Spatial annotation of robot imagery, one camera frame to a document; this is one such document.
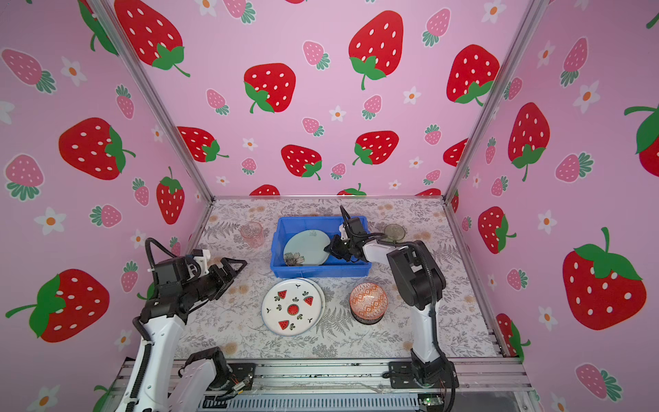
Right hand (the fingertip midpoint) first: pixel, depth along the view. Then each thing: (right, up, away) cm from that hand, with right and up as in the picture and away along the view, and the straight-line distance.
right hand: (322, 247), depth 97 cm
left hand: (-24, -5, -20) cm, 32 cm away
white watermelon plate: (-9, -19, -11) cm, 24 cm away
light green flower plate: (-7, -1, +4) cm, 8 cm away
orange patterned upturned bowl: (+16, -17, -15) cm, 28 cm away
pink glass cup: (-28, +5, +3) cm, 29 cm away
